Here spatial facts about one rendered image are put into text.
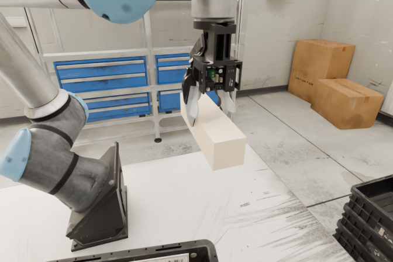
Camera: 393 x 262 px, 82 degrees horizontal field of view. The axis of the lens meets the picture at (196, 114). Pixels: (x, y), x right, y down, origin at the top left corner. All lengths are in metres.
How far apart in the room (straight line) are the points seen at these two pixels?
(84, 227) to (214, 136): 0.47
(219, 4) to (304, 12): 3.45
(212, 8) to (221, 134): 0.21
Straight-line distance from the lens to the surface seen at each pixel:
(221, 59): 0.39
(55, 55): 2.11
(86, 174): 0.68
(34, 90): 0.68
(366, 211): 1.24
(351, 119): 3.06
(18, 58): 0.65
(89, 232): 0.75
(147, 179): 0.93
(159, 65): 2.12
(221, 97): 0.48
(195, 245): 0.47
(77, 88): 2.18
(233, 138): 0.40
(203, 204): 0.83
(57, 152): 0.68
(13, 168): 0.67
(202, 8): 0.39
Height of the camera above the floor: 1.32
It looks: 27 degrees down
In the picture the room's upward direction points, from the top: straight up
